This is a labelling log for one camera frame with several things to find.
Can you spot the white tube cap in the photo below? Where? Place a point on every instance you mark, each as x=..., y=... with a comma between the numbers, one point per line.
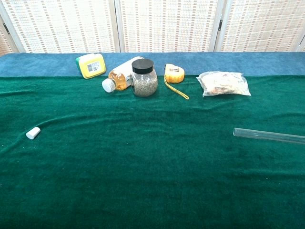
x=33, y=133

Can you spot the transparent glass test tube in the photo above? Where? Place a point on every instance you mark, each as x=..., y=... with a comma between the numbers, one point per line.
x=262, y=136

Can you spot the yellow tape measure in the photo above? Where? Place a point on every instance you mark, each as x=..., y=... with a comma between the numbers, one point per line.
x=175, y=75

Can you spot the tea bottle with white cap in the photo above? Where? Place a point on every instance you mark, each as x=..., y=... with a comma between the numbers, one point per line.
x=118, y=80

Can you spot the blue cloth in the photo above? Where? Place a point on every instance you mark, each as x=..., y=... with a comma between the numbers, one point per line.
x=214, y=63

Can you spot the green velvet cloth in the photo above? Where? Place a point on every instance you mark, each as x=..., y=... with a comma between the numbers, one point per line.
x=143, y=167

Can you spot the glass jar with black lid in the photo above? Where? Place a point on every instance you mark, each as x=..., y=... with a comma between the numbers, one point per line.
x=144, y=83

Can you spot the woven bamboo screen panel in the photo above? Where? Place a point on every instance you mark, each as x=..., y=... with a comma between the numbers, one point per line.
x=62, y=23
x=262, y=23
x=166, y=23
x=4, y=45

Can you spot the black screen hinge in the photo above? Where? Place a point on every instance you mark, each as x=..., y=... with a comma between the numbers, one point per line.
x=220, y=25
x=6, y=28

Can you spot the yellow green plastic box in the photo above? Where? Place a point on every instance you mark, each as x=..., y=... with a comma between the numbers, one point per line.
x=91, y=66

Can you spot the clear plastic snack bag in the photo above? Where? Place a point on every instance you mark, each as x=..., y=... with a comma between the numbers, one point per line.
x=221, y=83

